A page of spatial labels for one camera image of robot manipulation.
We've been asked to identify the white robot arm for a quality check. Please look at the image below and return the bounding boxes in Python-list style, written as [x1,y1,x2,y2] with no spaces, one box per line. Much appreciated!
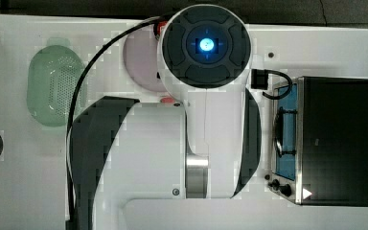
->
[67,4,261,230]

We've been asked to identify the lilac plate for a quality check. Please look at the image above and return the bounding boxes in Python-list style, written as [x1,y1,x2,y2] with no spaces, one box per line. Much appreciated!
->
[123,29,166,93]

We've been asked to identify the red ketchup bottle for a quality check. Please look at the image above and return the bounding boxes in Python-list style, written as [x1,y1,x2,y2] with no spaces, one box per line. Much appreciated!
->
[153,21,167,40]

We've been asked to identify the green plastic colander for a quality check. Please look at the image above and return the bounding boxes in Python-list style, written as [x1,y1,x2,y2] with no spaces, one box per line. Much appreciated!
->
[26,37,85,127]

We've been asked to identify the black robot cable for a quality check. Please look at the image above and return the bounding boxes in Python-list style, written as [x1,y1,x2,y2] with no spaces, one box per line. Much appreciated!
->
[65,15,173,224]

